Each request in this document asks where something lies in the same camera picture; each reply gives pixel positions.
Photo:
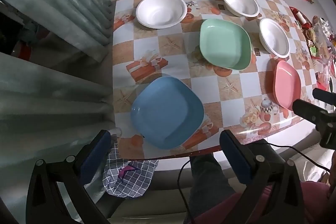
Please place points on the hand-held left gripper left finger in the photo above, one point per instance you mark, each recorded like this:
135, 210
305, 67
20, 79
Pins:
95, 155

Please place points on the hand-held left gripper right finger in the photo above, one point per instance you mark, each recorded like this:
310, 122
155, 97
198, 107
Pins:
232, 154

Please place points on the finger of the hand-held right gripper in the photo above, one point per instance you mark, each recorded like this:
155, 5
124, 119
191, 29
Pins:
324, 96
308, 111

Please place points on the pink square plate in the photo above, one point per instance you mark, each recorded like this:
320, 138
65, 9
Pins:
287, 85

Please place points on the blue square plate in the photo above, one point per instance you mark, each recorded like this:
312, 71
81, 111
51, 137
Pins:
165, 113

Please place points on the green square plate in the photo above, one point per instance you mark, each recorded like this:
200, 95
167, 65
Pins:
223, 43

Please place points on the large white foam bowl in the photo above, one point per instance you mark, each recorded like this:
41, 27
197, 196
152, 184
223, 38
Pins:
161, 11

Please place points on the clear plastic container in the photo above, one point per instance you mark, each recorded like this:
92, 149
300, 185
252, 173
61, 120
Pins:
115, 132

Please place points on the person's grey trouser leg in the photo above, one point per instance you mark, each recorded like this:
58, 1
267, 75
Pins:
210, 182

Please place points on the blue checkered cloth bag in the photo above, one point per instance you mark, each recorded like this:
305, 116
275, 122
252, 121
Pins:
131, 176

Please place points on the checkered printed tablecloth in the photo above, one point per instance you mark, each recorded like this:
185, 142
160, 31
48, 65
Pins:
173, 43

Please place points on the translucent ribbed curtain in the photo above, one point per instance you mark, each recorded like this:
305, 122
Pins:
57, 11

